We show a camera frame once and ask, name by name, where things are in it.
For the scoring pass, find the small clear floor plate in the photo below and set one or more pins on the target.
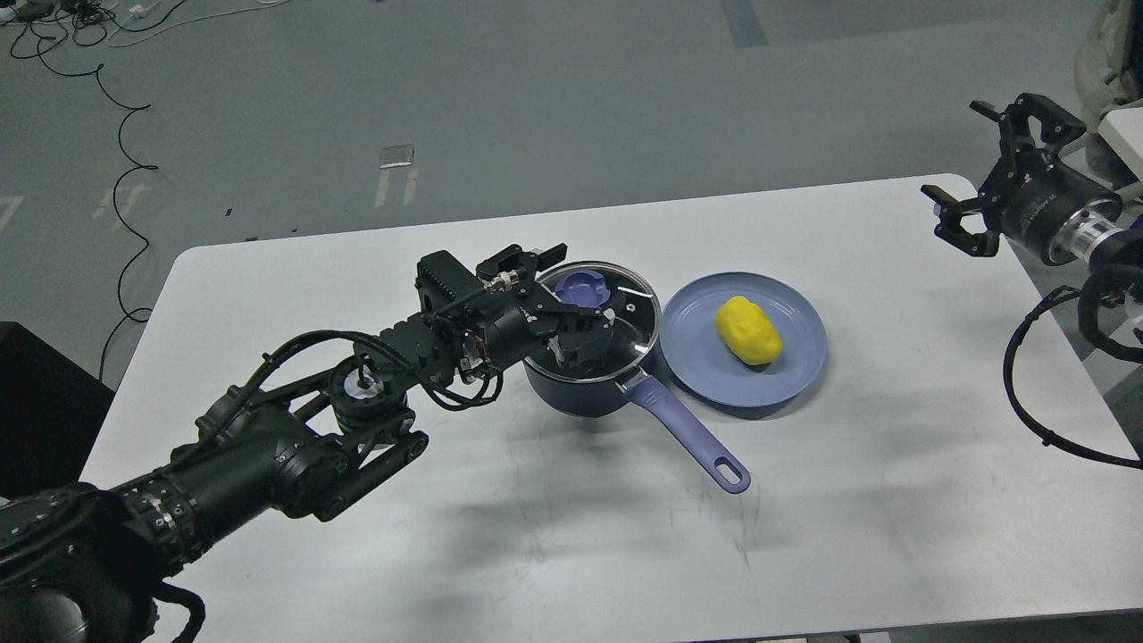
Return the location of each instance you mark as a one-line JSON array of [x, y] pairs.
[[396, 156]]

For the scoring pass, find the white side table edge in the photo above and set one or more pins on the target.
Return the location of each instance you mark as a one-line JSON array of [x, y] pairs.
[[1121, 129]]

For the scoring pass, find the white office chair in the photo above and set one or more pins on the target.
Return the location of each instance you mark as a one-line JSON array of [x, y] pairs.
[[1108, 77]]

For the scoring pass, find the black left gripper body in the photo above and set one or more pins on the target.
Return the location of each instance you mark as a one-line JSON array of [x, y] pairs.
[[515, 317]]

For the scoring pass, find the black box at left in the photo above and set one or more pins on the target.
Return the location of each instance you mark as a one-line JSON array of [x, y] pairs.
[[51, 414]]

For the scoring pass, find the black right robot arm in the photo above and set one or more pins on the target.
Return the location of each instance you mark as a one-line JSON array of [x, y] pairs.
[[1113, 282]]

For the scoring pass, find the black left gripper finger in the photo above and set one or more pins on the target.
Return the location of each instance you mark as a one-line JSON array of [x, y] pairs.
[[570, 335], [514, 265]]

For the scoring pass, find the dark blue saucepan purple handle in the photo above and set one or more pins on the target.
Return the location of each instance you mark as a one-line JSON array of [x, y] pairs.
[[639, 386]]

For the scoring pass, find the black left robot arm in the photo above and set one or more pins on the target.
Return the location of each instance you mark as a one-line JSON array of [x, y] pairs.
[[321, 423]]

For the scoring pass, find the yellow toy potato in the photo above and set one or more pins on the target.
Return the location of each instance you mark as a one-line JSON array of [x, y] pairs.
[[747, 331]]

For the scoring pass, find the glass lid purple knob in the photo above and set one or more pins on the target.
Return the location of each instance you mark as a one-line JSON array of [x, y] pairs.
[[628, 299]]

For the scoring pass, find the blue plate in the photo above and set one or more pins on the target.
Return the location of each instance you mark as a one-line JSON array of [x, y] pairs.
[[702, 363]]

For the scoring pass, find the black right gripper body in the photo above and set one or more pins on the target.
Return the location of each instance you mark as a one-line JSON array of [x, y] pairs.
[[1048, 208]]

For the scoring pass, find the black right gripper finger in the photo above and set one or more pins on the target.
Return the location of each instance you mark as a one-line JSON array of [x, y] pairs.
[[1033, 130], [950, 227]]

